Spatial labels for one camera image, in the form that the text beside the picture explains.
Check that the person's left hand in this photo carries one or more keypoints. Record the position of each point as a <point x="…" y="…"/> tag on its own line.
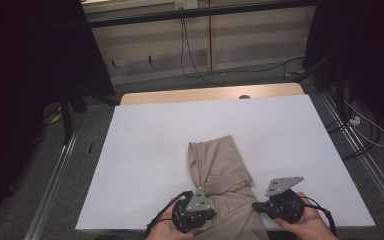
<point x="163" y="230"/>

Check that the black metal stand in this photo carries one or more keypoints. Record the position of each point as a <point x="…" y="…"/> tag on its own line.
<point x="66" y="116"/>
<point x="338" y="90"/>

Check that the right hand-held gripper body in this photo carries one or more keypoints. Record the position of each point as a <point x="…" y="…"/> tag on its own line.
<point x="281" y="185"/>

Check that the black horizontal bar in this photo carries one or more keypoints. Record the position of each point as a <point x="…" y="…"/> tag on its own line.
<point x="196" y="12"/>

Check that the light wooden table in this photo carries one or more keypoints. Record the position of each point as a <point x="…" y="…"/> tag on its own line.
<point x="186" y="95"/>

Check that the beige pants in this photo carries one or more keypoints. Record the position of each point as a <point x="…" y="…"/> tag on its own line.
<point x="220" y="166"/>

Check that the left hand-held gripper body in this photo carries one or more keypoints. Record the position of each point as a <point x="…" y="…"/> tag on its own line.
<point x="198" y="203"/>

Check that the small black stick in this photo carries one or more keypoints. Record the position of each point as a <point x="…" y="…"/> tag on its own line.
<point x="90" y="147"/>

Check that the white wall socket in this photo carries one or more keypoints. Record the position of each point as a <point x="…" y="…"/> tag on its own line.
<point x="186" y="4"/>

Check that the white power adapter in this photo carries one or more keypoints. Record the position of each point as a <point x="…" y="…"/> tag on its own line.
<point x="355" y="120"/>

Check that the white table cover board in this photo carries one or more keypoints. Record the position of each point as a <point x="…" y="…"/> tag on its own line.
<point x="140" y="133"/>

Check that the aluminium floor rail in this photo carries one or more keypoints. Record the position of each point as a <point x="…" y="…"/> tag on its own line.
<point x="51" y="186"/>
<point x="363" y="156"/>

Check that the yellow floor tape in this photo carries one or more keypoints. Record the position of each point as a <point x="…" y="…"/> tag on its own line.
<point x="295" y="72"/>
<point x="56" y="117"/>

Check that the light wooden cabinet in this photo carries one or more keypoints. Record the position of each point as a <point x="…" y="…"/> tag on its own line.
<point x="246" y="36"/>

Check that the black curtain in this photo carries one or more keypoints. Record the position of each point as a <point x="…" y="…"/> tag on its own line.
<point x="30" y="66"/>
<point x="363" y="50"/>

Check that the person's right hand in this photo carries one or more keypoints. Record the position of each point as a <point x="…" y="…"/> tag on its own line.
<point x="310" y="226"/>

